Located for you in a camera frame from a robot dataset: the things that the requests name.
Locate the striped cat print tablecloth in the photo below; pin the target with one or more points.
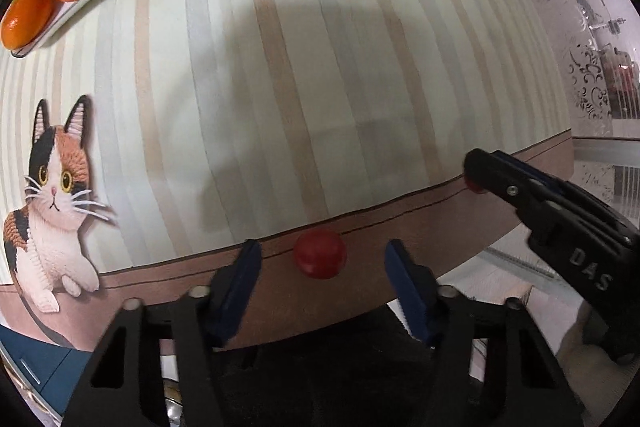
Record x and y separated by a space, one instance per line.
325 82

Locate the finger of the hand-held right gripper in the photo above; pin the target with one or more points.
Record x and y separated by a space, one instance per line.
505 187
542 183

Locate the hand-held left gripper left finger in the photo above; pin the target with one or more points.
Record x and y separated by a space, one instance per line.
240 292

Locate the blue kitchen cabinet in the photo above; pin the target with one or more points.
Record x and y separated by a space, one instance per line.
45 367

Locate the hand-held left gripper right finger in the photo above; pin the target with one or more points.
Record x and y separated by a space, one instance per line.
405 287

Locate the red cherry tomato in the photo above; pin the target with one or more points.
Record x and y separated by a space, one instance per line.
474 185
320 254

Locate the floral frosted glass door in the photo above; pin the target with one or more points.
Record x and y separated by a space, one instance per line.
575 57

